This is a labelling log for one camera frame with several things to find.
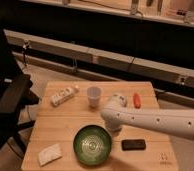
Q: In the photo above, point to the wooden table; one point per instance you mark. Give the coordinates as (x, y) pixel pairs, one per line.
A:
(59, 125)

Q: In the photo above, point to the green ceramic bowl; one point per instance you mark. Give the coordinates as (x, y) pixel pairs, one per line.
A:
(92, 145)

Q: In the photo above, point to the black office chair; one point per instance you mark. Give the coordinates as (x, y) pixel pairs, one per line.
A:
(15, 94)

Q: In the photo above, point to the black smartphone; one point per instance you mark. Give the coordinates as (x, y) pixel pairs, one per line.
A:
(133, 144)

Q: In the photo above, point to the orange carrot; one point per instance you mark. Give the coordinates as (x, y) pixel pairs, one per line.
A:
(136, 100)

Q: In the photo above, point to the translucent plastic cup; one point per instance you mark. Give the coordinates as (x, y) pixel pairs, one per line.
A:
(93, 96)

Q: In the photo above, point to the white squeeze bottle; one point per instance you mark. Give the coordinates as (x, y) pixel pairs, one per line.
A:
(63, 95)

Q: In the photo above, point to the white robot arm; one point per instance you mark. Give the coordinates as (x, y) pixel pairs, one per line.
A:
(176, 122)

